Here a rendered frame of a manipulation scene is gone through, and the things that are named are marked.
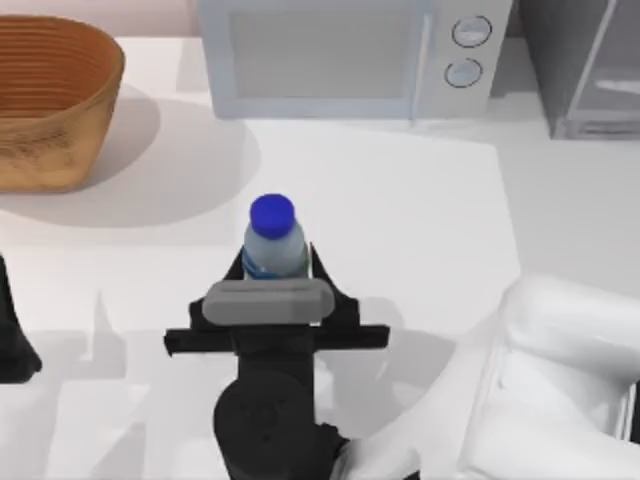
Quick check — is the clear bottle with blue cap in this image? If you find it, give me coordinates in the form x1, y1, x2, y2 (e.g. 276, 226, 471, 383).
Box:
240, 192, 311, 281

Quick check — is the pale grey rounded box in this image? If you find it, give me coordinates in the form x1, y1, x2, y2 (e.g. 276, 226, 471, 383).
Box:
201, 279, 336, 325

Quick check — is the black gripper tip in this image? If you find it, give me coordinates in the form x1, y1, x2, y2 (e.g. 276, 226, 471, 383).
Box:
0, 254, 44, 387

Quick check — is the brown woven basket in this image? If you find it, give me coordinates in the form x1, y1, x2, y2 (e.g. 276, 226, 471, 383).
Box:
0, 15, 127, 194

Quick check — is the pale microwave oven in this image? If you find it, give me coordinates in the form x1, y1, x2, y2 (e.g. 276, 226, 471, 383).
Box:
193, 0, 512, 122

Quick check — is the round microwave knob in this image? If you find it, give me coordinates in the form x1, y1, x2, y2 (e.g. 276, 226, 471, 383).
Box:
451, 14, 494, 50
443, 56, 485, 91

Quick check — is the grey cabinet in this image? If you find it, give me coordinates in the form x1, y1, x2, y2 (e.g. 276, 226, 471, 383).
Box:
517, 0, 640, 142

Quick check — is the pale microwave door handle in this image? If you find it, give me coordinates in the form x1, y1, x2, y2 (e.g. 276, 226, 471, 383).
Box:
410, 11, 435, 122

